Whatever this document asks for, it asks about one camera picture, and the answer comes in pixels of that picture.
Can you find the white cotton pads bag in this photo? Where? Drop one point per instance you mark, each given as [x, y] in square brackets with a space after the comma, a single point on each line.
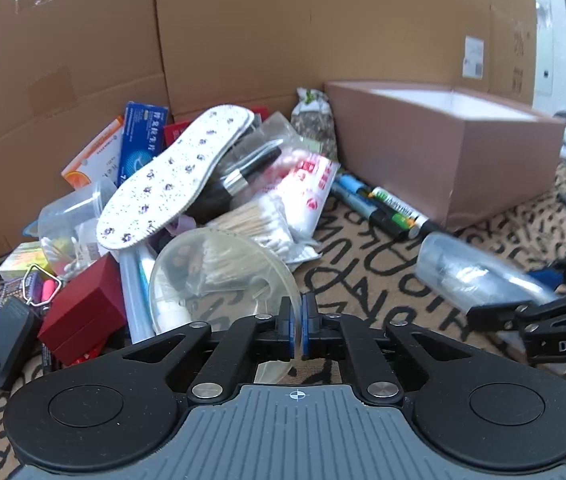
[308, 185]

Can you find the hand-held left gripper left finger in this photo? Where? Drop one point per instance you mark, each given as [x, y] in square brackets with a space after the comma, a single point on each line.
[287, 327]

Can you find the pink highlighter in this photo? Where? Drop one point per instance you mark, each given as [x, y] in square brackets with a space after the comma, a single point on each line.
[49, 291]

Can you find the red jewellery box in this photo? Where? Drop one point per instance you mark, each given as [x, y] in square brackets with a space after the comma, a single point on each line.
[85, 310]

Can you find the pink-brown cardboard box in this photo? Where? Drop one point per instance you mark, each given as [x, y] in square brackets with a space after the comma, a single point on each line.
[413, 160]

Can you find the white floral shoe insole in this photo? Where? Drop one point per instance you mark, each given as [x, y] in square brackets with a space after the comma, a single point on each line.
[178, 175]

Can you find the clear plastic measuring cup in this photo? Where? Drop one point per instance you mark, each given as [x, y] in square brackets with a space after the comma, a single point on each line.
[70, 220]

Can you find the white permanent marker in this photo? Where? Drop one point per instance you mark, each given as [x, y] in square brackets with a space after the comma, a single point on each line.
[403, 210]

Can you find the makeup brush in clear bag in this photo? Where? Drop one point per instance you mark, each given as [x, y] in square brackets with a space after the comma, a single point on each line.
[243, 175]

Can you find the yellow-green small box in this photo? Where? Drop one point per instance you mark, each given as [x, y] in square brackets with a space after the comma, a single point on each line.
[25, 257]

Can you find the bag of cotton swabs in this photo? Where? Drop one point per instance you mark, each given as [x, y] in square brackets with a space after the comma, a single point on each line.
[263, 220]

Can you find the white toothpaste tube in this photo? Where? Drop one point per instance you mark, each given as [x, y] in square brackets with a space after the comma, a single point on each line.
[135, 290]

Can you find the blue medicine box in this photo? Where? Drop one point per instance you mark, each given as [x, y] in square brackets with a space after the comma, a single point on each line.
[138, 140]

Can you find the purple tag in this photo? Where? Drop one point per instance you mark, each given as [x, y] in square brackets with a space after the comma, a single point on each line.
[186, 221]

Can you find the large brown cardboard sheets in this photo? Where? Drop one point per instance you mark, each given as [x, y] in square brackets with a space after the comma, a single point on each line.
[263, 35]

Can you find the white shipping label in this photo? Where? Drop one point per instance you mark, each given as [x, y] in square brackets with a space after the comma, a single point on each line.
[474, 57]

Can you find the clear plastic dish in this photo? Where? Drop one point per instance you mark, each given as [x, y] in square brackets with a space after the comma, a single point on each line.
[223, 280]

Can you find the black marker with green print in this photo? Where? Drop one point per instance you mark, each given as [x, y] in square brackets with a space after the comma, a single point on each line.
[388, 220]

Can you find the letter-patterned beige mat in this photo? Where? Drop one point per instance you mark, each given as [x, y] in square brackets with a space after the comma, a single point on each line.
[373, 280]

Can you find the blue marker pen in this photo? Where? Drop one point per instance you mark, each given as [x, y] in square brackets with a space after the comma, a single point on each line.
[358, 197]

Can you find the grey herb sachet bag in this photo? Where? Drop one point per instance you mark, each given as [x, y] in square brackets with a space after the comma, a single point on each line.
[315, 120]

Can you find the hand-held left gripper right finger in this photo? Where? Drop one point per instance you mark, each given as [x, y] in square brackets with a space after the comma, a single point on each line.
[309, 327]

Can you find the black key fob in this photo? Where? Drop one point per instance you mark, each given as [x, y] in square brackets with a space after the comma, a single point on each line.
[8, 340]

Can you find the orange and white medicine box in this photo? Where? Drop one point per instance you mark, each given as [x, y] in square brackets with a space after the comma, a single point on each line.
[98, 155]

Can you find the flat red box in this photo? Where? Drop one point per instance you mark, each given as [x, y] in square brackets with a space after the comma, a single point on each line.
[175, 132]

